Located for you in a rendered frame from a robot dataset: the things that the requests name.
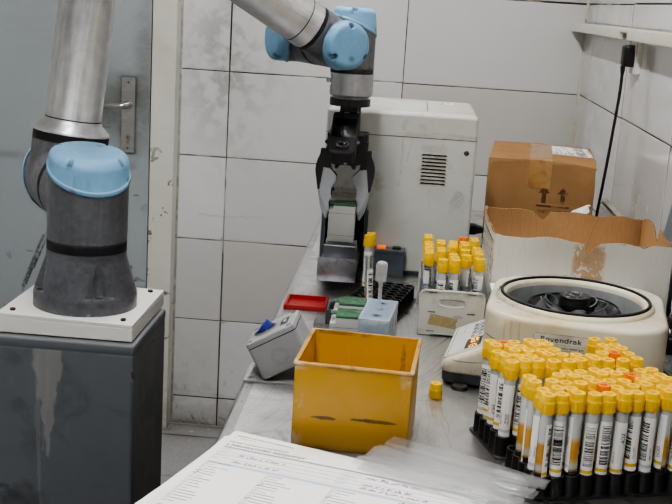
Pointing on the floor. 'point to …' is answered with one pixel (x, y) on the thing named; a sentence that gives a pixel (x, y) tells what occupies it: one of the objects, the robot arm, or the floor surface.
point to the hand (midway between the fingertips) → (342, 213)
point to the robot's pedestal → (81, 417)
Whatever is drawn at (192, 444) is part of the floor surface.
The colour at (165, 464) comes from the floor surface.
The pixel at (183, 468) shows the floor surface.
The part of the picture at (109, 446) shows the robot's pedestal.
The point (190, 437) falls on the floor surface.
